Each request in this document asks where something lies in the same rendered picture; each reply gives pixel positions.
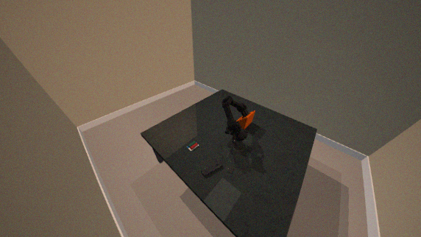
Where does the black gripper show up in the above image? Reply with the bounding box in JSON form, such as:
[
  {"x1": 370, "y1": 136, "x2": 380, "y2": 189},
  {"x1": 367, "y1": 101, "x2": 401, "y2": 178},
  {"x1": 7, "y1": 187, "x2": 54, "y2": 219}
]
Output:
[{"x1": 225, "y1": 127, "x2": 248, "y2": 139}]

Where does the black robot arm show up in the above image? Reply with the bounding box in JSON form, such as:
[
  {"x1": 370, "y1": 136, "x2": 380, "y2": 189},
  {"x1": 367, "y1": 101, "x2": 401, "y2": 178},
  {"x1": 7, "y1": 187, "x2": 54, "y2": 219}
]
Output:
[{"x1": 222, "y1": 96, "x2": 250, "y2": 141}]

